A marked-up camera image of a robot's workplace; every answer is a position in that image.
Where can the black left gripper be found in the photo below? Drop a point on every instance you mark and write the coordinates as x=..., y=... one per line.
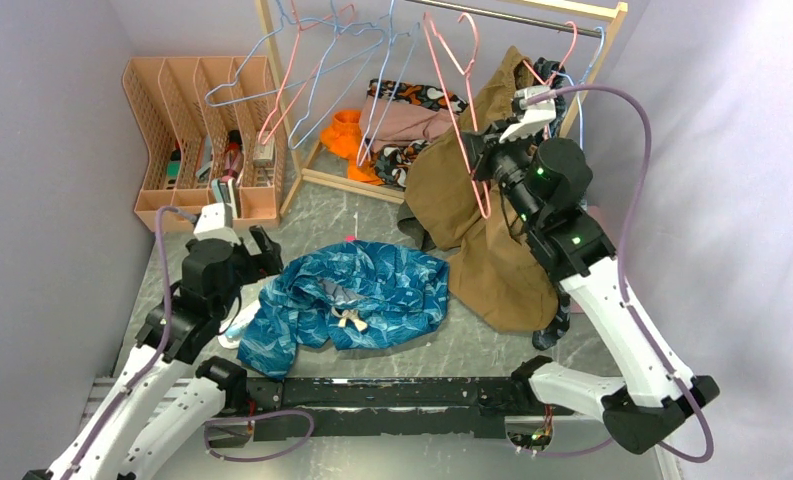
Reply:
x=258, y=265

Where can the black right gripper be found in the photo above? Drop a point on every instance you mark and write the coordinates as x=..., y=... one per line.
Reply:
x=483, y=148

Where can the pink wire hanger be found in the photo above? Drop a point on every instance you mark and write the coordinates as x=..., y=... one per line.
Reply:
x=481, y=189

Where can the blue leaf-print shorts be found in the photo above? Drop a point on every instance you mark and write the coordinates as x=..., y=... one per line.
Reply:
x=357, y=295

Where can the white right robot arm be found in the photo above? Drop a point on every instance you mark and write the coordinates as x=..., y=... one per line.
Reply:
x=655, y=392

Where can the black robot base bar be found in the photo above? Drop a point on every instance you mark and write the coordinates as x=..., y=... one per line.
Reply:
x=484, y=407

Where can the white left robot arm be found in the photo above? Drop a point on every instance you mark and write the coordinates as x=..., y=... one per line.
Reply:
x=165, y=393

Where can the brown hanging shorts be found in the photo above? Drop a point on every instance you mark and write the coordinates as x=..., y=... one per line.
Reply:
x=491, y=271

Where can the toothbrush blister pack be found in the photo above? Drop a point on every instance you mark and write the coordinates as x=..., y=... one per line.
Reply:
x=232, y=331

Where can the black orange patterned garment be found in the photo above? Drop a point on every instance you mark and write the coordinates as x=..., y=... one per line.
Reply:
x=392, y=162

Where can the dark patterned hanging garment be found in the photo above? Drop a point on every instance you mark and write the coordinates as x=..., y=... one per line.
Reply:
x=554, y=74

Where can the olive green garment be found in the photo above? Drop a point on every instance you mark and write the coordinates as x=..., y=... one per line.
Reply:
x=408, y=224

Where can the pink folded garment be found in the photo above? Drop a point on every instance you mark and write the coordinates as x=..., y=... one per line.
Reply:
x=401, y=123

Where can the peach plastic desk organizer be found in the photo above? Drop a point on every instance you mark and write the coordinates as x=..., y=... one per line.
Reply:
x=213, y=130

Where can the wooden clothes rack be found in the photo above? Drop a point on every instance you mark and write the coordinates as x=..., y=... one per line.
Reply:
x=586, y=20

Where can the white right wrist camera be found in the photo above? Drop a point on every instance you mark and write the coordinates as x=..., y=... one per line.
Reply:
x=533, y=109

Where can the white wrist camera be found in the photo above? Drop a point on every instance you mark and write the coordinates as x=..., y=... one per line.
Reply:
x=533, y=109
x=216, y=222

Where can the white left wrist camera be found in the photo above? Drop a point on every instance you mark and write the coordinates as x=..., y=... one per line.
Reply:
x=216, y=222

